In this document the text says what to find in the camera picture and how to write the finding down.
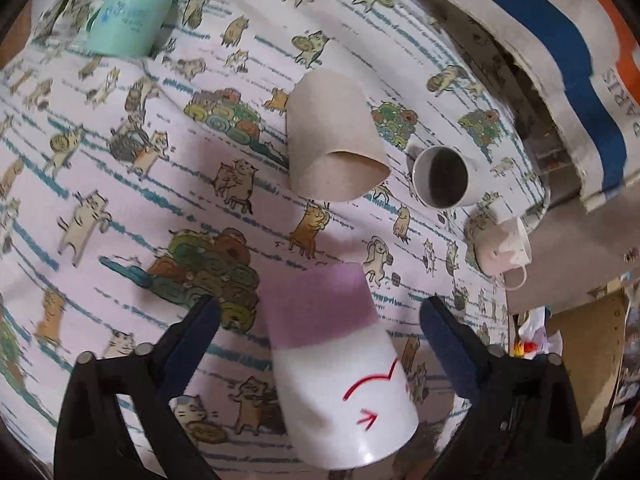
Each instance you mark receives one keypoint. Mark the white and purple mug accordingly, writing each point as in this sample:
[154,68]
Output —
[342,390]

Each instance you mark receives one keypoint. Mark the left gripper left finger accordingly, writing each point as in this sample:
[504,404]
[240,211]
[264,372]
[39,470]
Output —
[92,440]

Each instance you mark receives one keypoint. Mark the mint green cup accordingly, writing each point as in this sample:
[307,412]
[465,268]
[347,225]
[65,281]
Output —
[126,28]

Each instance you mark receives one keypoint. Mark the grey cylindrical cup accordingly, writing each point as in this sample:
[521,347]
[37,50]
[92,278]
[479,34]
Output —
[444,179]

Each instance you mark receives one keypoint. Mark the pink cupcake mug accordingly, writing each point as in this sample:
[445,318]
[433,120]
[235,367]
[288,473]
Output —
[503,248]

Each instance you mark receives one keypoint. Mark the striped Paris cloth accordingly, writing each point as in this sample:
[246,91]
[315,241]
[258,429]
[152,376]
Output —
[583,60]

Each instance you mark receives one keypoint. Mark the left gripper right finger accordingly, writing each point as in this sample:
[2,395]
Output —
[523,421]

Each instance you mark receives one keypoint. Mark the beige square cup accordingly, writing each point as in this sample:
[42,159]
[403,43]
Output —
[334,149]

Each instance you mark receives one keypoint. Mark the red yellow toy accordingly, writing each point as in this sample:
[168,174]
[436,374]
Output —
[521,348]

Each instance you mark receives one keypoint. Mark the cat pattern bed sheet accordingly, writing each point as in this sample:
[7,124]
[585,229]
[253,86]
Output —
[129,189]

